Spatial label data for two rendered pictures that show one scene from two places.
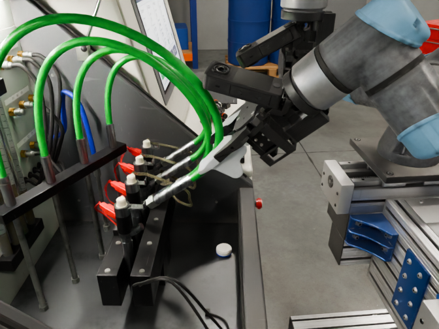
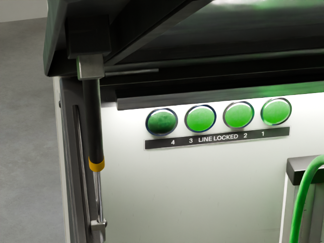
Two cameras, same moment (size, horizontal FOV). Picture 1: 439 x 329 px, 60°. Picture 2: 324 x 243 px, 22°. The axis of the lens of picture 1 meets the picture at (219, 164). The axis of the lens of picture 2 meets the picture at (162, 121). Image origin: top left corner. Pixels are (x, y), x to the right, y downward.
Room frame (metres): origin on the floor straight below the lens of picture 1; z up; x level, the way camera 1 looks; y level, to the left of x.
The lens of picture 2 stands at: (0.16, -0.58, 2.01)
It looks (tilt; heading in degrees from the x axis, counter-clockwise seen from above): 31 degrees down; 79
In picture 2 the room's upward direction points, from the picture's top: straight up
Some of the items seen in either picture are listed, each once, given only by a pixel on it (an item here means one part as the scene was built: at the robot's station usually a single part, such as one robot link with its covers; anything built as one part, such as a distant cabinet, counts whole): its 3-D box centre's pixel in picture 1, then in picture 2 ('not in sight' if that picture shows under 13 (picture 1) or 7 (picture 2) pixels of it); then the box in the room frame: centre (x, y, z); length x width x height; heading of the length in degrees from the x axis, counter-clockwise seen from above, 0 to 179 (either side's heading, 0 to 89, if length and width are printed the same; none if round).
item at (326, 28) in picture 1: (303, 47); not in sight; (0.68, -0.15, 1.35); 0.09 x 0.08 x 0.12; 89
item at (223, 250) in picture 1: (223, 250); not in sight; (0.75, -0.01, 0.84); 0.04 x 0.04 x 0.01
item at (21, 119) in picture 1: (25, 103); not in sight; (0.81, 0.43, 1.21); 0.13 x 0.03 x 0.31; 179
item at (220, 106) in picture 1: (215, 109); not in sight; (1.30, 0.01, 1.01); 0.23 x 0.11 x 0.06; 179
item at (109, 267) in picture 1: (144, 245); not in sight; (0.69, 0.17, 0.91); 0.34 x 0.10 x 0.15; 179
